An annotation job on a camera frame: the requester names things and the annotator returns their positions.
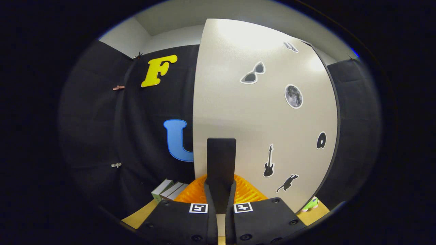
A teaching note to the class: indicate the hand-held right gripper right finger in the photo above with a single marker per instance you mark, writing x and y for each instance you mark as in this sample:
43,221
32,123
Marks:
230,228

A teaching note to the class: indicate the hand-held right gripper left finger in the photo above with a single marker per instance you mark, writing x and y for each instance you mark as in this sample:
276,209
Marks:
212,224

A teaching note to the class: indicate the beige cabinet door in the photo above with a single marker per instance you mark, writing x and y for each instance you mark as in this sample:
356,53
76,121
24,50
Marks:
231,102

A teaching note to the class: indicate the brown book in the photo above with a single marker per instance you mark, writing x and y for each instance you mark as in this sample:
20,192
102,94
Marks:
180,190

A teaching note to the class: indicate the green plush toy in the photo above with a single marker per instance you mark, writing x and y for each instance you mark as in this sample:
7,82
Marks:
311,204

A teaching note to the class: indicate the white clip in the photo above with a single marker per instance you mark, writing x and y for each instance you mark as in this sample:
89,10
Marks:
116,165

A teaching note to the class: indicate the black backdrop cloth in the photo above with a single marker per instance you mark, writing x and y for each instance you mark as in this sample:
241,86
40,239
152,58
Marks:
136,136

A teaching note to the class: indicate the pink clip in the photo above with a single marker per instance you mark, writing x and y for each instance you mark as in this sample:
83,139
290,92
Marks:
118,87

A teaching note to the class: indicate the black clip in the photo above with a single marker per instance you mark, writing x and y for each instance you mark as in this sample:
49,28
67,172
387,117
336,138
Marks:
138,55

